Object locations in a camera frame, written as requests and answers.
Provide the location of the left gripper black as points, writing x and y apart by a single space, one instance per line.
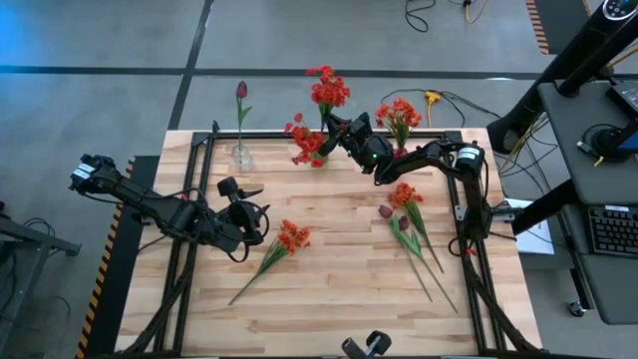
239 224

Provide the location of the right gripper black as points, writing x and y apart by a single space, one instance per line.
374 149

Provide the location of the red artificial flower bunch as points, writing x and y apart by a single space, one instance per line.
309 142
329 92

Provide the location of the orange artificial flower bunch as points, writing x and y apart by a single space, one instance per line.
294 237
399 114
404 195

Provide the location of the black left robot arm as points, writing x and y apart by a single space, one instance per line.
149 203

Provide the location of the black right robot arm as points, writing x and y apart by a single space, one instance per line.
428 157

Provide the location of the clear glass vase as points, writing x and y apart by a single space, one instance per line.
242 162

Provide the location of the green glass vase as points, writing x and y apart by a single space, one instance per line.
321 160

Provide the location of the red glass vase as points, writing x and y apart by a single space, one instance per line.
402 152

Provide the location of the yellow power plug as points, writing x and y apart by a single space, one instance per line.
432 97

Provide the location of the black platform with hazard stripes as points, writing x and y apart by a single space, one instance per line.
124 279

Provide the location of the grey side table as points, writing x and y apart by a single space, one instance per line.
30 237

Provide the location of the white paper sheet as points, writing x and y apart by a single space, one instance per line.
536 242

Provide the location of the hazard striped floor mat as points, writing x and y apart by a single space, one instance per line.
558 25

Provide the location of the black tower fan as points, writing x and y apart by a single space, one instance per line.
573 55

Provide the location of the black stand with blue screen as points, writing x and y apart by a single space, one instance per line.
610 142

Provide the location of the black laptop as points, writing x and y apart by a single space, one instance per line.
625 95

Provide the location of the black keyboard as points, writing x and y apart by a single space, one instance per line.
615 232

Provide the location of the black caster wheel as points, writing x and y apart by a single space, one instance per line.
576 310

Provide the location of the grey desk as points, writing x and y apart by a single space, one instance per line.
613 289

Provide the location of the black aluminium rig frame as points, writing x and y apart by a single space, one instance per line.
269 134

